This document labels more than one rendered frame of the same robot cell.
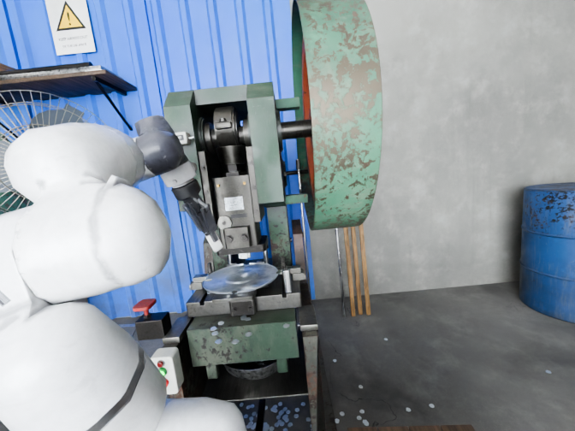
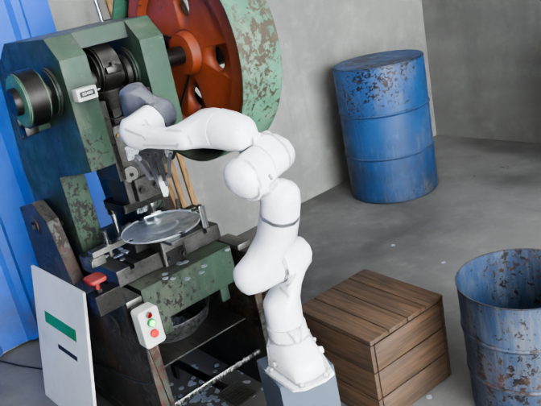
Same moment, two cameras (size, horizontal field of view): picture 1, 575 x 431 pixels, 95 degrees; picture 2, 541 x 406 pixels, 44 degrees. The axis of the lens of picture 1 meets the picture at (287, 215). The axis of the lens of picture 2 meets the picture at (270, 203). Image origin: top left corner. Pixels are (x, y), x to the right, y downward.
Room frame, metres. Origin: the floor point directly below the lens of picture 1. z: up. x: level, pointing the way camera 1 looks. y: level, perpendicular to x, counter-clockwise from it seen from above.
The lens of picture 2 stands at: (-1.06, 1.28, 1.60)
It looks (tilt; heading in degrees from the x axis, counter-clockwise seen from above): 20 degrees down; 322
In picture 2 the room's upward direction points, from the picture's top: 12 degrees counter-clockwise
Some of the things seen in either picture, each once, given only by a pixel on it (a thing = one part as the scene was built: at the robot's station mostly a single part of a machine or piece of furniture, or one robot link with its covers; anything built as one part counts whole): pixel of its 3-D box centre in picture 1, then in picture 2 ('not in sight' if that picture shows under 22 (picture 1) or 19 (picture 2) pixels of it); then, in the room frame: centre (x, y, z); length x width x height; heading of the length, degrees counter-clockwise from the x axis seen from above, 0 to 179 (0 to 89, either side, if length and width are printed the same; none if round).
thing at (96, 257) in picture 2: (209, 274); (105, 244); (1.11, 0.37, 0.76); 0.17 x 0.06 x 0.10; 89
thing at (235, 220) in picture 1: (237, 209); (130, 157); (1.06, 0.20, 1.04); 0.17 x 0.15 x 0.30; 179
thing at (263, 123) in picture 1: (249, 245); (121, 204); (1.25, 0.20, 0.83); 0.79 x 0.43 x 1.34; 179
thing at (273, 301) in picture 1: (249, 288); (150, 246); (1.10, 0.20, 0.68); 0.45 x 0.30 x 0.06; 89
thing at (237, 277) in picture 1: (240, 276); (160, 225); (0.98, 0.20, 0.78); 0.29 x 0.29 x 0.01
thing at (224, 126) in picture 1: (231, 150); (108, 93); (1.10, 0.20, 1.27); 0.21 x 0.12 x 0.34; 179
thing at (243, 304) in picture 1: (241, 298); (172, 245); (0.93, 0.20, 0.72); 0.25 x 0.14 x 0.14; 179
